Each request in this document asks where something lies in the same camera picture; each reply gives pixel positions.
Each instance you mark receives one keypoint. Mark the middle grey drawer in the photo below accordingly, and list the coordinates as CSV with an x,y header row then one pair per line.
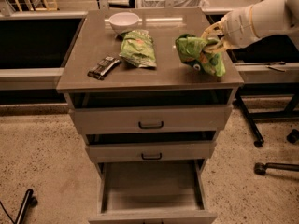
x,y
129,146

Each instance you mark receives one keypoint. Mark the black stand leg left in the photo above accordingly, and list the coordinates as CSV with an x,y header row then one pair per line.
x,y
29,200

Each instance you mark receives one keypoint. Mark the white ceramic bowl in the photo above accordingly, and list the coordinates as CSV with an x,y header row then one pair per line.
x,y
123,22

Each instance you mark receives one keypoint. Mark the grey drawer cabinet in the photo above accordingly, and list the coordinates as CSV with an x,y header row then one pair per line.
x,y
96,40

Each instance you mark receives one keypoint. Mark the green chip bag on counter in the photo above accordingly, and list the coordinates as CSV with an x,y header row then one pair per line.
x,y
137,48

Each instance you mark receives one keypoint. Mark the dark snack bar wrapper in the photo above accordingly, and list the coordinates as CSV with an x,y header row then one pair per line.
x,y
100,71

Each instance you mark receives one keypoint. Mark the black caster wheel right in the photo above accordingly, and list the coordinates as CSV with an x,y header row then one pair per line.
x,y
293,136

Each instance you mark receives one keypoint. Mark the black table leg frame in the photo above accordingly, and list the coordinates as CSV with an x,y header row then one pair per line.
x,y
288,112

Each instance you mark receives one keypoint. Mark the bottom grey drawer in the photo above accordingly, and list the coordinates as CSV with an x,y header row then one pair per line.
x,y
152,192

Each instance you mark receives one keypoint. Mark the black top drawer handle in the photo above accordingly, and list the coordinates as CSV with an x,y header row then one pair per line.
x,y
154,125

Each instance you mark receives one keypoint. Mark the white wire basket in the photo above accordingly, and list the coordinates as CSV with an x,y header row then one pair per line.
x,y
170,3

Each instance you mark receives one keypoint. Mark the black chair leg caster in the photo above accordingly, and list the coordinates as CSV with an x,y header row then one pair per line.
x,y
260,168

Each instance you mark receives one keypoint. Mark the grey drawer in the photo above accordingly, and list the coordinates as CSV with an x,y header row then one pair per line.
x,y
120,111
129,146
152,192

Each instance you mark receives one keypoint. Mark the black drawer handle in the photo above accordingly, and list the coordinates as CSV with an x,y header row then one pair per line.
x,y
154,125
153,157

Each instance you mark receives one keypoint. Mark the green rice chip bag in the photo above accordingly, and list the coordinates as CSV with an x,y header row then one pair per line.
x,y
192,51

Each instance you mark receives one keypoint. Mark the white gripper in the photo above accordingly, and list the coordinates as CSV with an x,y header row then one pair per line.
x,y
239,28

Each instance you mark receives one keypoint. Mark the black middle drawer handle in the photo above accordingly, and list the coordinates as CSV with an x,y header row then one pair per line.
x,y
153,157

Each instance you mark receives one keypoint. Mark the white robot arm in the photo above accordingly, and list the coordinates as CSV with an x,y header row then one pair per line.
x,y
274,17

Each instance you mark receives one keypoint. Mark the top grey drawer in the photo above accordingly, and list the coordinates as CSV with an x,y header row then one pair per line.
x,y
120,111

